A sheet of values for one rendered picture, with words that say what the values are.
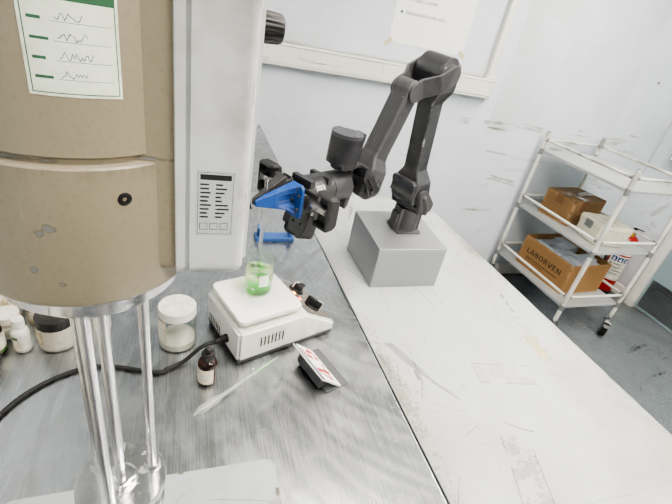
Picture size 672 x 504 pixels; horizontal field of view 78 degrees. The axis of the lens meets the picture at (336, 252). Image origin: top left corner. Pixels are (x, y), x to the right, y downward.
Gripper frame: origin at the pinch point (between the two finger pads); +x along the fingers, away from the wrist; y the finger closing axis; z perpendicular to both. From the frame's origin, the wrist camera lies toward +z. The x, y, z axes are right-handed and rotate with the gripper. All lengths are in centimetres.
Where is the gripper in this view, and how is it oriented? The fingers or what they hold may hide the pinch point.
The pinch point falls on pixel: (271, 198)
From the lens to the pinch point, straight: 68.4
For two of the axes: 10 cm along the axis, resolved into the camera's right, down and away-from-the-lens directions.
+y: -7.0, -4.6, 5.4
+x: -6.9, 2.6, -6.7
